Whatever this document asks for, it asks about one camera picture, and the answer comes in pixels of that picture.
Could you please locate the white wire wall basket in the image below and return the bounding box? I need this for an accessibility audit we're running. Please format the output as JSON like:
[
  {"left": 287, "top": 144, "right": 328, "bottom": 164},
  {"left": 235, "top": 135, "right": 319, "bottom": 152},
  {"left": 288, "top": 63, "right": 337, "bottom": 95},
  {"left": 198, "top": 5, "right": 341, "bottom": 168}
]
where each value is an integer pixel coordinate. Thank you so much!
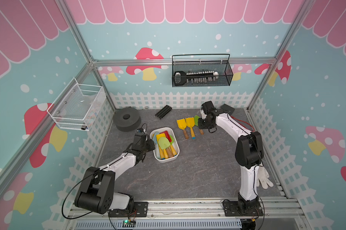
[{"left": 47, "top": 79, "right": 106, "bottom": 131}]

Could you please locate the light green shovel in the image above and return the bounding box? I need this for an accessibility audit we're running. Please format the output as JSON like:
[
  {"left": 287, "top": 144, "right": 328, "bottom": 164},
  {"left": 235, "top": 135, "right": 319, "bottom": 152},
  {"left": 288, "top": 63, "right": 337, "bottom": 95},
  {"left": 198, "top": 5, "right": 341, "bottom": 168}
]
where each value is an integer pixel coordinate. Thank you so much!
[{"left": 158, "top": 137, "right": 174, "bottom": 159}]

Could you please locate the black flat box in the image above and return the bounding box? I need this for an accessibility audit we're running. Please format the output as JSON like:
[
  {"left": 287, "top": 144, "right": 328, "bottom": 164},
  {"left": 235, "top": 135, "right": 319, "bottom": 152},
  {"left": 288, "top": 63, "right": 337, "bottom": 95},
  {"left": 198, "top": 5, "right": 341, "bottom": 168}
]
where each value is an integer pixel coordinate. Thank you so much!
[{"left": 221, "top": 104, "right": 235, "bottom": 115}]

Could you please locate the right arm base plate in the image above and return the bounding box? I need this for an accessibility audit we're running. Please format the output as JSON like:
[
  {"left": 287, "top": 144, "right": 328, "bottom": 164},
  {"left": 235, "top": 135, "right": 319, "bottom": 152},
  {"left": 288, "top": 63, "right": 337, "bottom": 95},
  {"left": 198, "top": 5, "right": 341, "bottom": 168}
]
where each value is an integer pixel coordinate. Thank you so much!
[{"left": 222, "top": 199, "right": 264, "bottom": 219}]

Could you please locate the black socket bit holder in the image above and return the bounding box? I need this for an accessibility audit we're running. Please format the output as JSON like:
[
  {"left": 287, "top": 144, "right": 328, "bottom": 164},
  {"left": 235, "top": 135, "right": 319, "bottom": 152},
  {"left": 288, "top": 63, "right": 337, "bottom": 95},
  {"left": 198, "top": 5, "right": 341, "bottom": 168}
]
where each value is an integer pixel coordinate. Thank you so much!
[{"left": 172, "top": 71, "right": 219, "bottom": 86}]

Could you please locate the red shovel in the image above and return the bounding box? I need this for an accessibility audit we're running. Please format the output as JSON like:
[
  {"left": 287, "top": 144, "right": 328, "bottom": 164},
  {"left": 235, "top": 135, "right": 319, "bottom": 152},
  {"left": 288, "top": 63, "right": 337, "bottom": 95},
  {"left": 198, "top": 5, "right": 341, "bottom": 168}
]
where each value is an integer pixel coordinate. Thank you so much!
[{"left": 163, "top": 130, "right": 173, "bottom": 144}]

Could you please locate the yellow shovel in box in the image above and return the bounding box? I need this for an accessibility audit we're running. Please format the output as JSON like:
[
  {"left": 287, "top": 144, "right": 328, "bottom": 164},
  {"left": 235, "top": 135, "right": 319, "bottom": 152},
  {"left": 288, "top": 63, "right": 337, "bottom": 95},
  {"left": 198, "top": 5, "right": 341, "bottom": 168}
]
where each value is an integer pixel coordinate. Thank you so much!
[{"left": 155, "top": 132, "right": 165, "bottom": 160}]

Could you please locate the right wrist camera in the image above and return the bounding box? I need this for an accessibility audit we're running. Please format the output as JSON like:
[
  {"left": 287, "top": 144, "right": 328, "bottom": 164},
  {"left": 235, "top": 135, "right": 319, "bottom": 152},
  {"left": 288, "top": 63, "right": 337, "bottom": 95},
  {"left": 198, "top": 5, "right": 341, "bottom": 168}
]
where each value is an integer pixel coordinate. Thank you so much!
[{"left": 200, "top": 101, "right": 216, "bottom": 119}]

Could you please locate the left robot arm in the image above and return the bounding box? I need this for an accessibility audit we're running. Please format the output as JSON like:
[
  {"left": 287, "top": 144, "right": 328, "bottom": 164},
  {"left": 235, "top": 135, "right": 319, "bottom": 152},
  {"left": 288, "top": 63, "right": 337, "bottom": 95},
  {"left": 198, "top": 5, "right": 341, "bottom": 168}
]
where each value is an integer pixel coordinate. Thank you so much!
[{"left": 61, "top": 128, "right": 155, "bottom": 219}]

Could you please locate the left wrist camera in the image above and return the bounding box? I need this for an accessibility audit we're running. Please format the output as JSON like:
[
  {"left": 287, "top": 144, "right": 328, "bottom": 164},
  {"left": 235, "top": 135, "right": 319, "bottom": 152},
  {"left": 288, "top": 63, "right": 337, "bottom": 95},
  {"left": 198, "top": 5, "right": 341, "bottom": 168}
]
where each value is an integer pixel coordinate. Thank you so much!
[{"left": 136, "top": 128, "right": 147, "bottom": 144}]

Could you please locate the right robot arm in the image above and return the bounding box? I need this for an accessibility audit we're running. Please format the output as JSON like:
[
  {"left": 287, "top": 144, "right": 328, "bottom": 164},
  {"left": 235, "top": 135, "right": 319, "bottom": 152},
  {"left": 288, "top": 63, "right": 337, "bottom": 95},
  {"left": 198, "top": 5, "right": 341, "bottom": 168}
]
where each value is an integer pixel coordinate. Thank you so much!
[{"left": 198, "top": 101, "right": 264, "bottom": 215}]

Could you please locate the red cable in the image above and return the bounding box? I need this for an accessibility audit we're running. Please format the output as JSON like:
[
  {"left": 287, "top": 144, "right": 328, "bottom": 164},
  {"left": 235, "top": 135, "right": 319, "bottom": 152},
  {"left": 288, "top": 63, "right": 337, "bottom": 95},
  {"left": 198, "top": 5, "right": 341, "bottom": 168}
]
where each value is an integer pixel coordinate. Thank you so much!
[{"left": 230, "top": 115, "right": 255, "bottom": 133}]

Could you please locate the black mesh wall basket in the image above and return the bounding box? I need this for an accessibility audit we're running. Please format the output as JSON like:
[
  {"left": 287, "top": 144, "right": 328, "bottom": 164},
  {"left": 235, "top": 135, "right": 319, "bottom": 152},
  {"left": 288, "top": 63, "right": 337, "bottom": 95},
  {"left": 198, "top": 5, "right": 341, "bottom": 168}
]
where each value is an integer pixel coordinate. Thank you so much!
[{"left": 172, "top": 54, "right": 233, "bottom": 87}]

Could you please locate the black ribbed bar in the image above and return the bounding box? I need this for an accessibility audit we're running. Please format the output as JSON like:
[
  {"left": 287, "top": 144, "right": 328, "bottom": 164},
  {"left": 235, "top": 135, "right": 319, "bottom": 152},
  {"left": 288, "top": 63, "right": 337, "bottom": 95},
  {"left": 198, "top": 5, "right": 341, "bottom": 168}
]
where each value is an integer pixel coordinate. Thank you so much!
[{"left": 155, "top": 105, "right": 173, "bottom": 119}]

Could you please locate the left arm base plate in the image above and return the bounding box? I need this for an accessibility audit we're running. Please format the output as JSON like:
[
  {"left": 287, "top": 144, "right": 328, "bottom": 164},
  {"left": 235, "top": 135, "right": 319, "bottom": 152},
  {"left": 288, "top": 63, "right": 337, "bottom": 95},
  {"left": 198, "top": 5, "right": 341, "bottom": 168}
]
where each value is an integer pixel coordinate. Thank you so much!
[{"left": 108, "top": 202, "right": 149, "bottom": 218}]

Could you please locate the dark grey foam roll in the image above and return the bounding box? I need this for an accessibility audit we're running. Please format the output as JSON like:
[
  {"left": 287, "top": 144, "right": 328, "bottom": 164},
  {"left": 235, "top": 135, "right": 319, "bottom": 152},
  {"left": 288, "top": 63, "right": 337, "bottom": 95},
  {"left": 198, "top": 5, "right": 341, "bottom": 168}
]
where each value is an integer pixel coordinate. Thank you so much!
[{"left": 113, "top": 107, "right": 141, "bottom": 132}]

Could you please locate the yellow shovel wooden handle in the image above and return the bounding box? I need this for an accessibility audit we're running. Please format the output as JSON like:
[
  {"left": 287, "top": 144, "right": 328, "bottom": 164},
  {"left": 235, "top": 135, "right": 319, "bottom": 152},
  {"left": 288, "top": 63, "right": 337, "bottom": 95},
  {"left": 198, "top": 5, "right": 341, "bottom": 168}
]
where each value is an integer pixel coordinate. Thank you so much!
[{"left": 177, "top": 119, "right": 189, "bottom": 139}]

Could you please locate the white work glove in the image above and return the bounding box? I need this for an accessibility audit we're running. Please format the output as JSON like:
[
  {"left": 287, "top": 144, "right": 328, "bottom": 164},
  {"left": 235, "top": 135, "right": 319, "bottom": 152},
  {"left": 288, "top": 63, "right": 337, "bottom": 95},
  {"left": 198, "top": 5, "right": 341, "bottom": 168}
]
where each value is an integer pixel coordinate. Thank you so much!
[{"left": 256, "top": 164, "right": 274, "bottom": 189}]

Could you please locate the small green circuit board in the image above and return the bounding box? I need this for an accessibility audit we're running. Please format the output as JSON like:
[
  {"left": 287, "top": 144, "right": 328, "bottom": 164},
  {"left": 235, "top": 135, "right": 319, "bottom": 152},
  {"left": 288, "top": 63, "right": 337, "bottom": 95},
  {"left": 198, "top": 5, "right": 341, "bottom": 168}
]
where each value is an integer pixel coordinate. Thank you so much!
[{"left": 122, "top": 220, "right": 136, "bottom": 228}]

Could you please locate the grey slotted cable duct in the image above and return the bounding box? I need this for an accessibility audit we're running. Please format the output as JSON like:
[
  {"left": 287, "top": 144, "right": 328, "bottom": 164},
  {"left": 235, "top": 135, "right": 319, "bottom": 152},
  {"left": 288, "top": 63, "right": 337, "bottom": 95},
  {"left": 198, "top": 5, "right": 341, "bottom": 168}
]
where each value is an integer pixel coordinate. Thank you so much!
[{"left": 75, "top": 219, "right": 242, "bottom": 230}]

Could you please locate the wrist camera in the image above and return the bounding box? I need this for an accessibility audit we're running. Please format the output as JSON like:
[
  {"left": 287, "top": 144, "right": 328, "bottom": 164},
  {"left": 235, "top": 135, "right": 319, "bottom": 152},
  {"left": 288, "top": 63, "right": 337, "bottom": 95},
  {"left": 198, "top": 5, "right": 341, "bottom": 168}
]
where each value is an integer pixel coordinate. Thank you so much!
[
  {"left": 200, "top": 101, "right": 216, "bottom": 119},
  {"left": 136, "top": 128, "right": 147, "bottom": 144}
]

